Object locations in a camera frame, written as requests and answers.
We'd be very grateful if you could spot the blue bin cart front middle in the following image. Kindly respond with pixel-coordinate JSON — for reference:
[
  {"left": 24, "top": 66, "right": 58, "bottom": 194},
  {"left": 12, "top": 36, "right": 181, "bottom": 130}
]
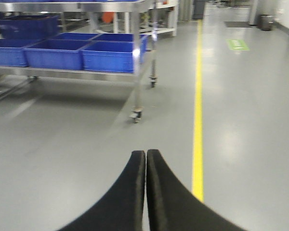
[{"left": 24, "top": 39, "right": 91, "bottom": 70}]

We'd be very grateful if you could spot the blue bin cart front left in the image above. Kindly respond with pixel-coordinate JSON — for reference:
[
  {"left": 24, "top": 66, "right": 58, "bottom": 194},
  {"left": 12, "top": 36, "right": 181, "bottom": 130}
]
[{"left": 0, "top": 38, "right": 41, "bottom": 67}]

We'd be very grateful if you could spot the gray trash can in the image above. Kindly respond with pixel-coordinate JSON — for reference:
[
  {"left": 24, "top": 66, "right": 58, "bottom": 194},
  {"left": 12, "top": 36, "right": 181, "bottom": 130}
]
[{"left": 258, "top": 14, "right": 274, "bottom": 31}]

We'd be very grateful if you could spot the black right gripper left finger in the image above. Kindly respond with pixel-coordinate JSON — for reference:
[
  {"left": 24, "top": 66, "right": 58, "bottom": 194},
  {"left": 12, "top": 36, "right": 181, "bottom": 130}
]
[{"left": 60, "top": 151, "right": 146, "bottom": 231}]

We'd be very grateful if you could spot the blue bin cart front right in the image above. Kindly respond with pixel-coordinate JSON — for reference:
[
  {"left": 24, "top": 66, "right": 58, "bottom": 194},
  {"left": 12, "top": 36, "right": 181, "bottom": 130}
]
[{"left": 80, "top": 41, "right": 134, "bottom": 73}]

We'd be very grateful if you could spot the blue bin cart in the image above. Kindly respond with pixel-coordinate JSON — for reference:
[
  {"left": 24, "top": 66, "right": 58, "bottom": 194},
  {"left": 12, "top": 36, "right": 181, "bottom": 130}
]
[
  {"left": 0, "top": 38, "right": 41, "bottom": 67},
  {"left": 24, "top": 39, "right": 91, "bottom": 70},
  {"left": 80, "top": 41, "right": 134, "bottom": 73}
]

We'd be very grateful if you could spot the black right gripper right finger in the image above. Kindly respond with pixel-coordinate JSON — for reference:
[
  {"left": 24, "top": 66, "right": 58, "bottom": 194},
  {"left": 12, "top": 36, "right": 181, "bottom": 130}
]
[{"left": 146, "top": 149, "right": 242, "bottom": 231}]

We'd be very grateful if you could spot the steel wheeled cart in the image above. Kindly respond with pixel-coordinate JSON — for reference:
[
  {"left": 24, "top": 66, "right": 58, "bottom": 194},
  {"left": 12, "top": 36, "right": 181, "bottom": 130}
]
[{"left": 0, "top": 0, "right": 157, "bottom": 123}]

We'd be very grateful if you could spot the dark blue stacked bin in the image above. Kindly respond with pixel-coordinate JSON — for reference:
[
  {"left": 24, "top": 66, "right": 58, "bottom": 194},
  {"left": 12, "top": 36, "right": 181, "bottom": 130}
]
[{"left": 0, "top": 15, "right": 60, "bottom": 39}]

